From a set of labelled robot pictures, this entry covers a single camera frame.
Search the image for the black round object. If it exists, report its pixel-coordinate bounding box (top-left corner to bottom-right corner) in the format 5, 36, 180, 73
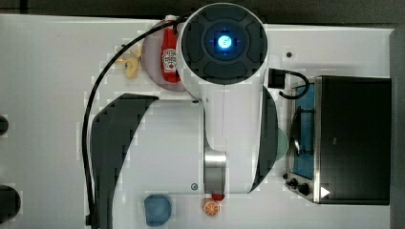
0, 115, 10, 135
0, 185, 21, 223

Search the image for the red ketchup bottle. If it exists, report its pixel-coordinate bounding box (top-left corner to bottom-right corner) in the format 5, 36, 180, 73
160, 26, 181, 83

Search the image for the grey round plate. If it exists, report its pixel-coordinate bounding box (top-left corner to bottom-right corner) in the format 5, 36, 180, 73
141, 28, 185, 92

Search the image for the orange slice toy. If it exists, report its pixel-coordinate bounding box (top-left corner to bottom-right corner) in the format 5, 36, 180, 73
202, 198, 221, 218

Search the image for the green cup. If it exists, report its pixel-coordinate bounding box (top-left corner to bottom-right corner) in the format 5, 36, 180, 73
276, 129, 288, 160

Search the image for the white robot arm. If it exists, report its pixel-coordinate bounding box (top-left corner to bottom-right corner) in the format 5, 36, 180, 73
90, 3, 278, 229

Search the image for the peeled toy banana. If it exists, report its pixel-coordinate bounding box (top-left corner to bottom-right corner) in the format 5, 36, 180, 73
116, 48, 141, 79

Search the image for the black round object lower left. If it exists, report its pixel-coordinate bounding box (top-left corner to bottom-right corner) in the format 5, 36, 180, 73
0, 185, 21, 223

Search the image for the black round object upper left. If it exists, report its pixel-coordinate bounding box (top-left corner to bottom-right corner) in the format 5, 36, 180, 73
0, 115, 10, 135

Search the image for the black toaster oven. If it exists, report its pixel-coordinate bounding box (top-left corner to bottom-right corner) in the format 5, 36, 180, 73
284, 75, 392, 205

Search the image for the small red toy fruit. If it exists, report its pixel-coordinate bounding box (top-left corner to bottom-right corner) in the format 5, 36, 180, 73
211, 194, 224, 201

